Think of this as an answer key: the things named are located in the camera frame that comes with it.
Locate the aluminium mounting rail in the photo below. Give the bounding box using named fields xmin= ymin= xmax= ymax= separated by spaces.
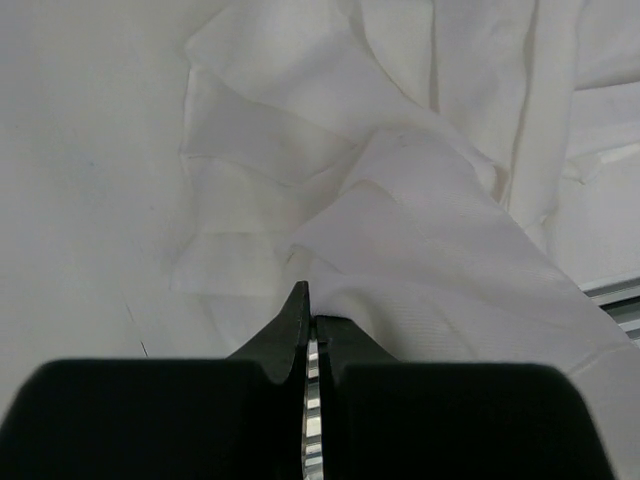
xmin=311 ymin=273 xmax=639 ymax=479

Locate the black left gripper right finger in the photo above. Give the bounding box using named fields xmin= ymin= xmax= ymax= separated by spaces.
xmin=317 ymin=316 xmax=613 ymax=479

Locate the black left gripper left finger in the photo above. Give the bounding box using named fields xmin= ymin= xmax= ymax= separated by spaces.
xmin=1 ymin=282 xmax=310 ymax=479

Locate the cream white garment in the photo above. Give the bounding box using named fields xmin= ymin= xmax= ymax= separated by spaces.
xmin=171 ymin=1 xmax=639 ymax=479

